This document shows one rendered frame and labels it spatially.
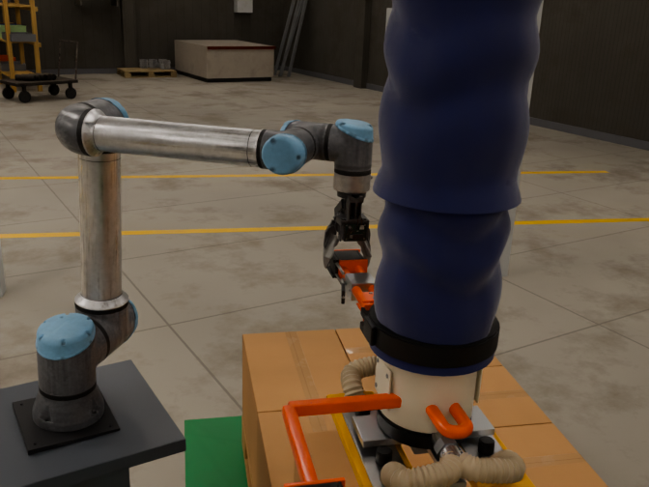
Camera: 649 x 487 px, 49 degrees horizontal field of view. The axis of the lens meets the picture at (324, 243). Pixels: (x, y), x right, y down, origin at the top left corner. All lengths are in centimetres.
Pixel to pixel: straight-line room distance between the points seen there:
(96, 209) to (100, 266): 17
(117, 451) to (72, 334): 33
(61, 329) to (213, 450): 141
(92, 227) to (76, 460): 61
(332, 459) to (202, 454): 169
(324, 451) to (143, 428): 64
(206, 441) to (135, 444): 132
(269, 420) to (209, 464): 78
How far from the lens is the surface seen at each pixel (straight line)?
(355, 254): 182
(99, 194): 198
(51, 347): 198
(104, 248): 203
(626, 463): 353
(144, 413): 214
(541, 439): 252
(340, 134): 168
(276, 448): 232
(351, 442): 133
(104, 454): 200
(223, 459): 321
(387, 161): 110
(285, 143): 156
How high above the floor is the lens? 189
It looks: 19 degrees down
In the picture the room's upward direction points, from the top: 2 degrees clockwise
